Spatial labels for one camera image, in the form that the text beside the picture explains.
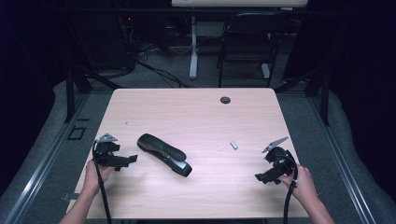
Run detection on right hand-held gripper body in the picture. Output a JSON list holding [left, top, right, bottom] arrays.
[[262, 136, 297, 177]]

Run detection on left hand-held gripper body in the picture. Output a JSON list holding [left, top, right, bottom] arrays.
[[92, 133, 121, 168]]

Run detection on black stapler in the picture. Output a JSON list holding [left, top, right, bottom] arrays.
[[136, 133, 193, 178]]

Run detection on person's left hand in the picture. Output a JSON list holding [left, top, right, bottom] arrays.
[[84, 159, 116, 196]]

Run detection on person's right hand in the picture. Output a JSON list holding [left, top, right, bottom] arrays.
[[277, 163, 319, 203]]

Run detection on grey tape piece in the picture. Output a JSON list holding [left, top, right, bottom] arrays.
[[61, 192, 79, 202]]

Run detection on black metal stand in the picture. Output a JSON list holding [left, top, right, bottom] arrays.
[[274, 66, 331, 127], [64, 60, 123, 124]]

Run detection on black folding chair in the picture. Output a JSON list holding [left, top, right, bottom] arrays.
[[217, 12, 290, 89]]

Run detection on dark equipment with red light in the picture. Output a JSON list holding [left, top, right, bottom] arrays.
[[116, 13, 139, 68]]

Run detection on black horizontal crossbar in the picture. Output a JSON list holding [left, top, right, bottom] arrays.
[[59, 7, 312, 15]]

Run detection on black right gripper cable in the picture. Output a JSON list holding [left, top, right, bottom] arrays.
[[281, 150, 300, 224]]

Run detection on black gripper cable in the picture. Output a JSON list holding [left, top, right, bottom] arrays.
[[281, 150, 300, 224], [92, 139, 113, 224]]

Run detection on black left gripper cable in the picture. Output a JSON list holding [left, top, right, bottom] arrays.
[[92, 139, 113, 224]]

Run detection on black floor outlet frame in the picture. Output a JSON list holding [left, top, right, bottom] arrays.
[[66, 124, 88, 141]]

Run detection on aluminium floor rail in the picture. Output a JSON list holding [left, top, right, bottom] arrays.
[[3, 92, 92, 224], [307, 92, 378, 224]]

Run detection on black floor cables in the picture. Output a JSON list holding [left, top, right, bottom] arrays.
[[135, 43, 195, 89]]

